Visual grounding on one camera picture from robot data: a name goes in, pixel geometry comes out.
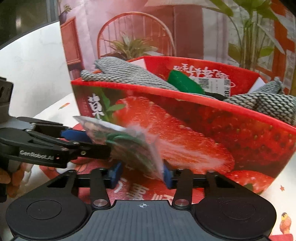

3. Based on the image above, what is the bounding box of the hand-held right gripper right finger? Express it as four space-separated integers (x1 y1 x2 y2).
162 160 237 208

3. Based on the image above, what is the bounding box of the printed room scene backdrop cloth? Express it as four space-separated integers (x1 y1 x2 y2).
59 0 296 98

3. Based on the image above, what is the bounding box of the dark window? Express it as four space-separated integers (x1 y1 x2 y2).
0 0 61 47

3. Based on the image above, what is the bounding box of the green sachet with tassel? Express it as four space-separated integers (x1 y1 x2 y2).
167 70 205 94

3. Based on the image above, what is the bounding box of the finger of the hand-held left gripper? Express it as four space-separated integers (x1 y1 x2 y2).
69 142 112 161
16 117 91 143

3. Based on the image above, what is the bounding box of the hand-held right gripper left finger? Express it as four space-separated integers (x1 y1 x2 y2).
47 162 123 208

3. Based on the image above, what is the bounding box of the grey mesh sock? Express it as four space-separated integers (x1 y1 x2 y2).
80 57 205 98

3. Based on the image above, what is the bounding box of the red strawberry print cardboard box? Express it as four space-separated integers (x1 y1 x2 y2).
70 56 296 195

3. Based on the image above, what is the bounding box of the white plastic packet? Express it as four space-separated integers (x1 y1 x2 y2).
73 115 165 180

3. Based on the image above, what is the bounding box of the cartoon print tablecloth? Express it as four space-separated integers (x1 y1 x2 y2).
30 94 296 241

